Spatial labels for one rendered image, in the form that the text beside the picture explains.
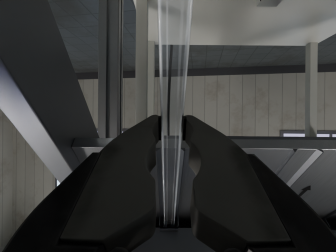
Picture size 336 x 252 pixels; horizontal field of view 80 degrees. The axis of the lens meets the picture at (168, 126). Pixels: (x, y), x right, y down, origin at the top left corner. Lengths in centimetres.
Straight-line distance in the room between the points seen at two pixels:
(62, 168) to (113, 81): 26
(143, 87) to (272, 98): 319
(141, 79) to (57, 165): 40
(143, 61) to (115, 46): 15
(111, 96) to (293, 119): 345
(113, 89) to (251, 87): 325
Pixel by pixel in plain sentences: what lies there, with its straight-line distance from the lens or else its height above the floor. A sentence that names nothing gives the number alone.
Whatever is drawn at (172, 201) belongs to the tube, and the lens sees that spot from 23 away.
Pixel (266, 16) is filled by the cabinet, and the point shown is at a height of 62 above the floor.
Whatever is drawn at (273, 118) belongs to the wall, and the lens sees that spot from 361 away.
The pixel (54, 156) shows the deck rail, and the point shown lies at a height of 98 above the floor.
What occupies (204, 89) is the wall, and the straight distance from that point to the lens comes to 347.
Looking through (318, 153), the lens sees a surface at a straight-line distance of 20.
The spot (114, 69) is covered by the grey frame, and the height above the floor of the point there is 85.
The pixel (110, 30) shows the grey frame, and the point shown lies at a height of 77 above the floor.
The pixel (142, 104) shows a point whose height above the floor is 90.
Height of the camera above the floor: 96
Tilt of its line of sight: level
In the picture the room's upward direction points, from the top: 180 degrees counter-clockwise
